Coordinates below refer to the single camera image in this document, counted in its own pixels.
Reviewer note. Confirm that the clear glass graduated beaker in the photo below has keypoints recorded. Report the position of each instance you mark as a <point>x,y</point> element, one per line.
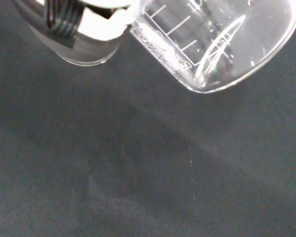
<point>88,53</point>

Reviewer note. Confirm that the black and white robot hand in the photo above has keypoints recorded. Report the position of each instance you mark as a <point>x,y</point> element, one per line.
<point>101,24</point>

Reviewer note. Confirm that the black bench cloth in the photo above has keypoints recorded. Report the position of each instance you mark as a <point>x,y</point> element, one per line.
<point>113,160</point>

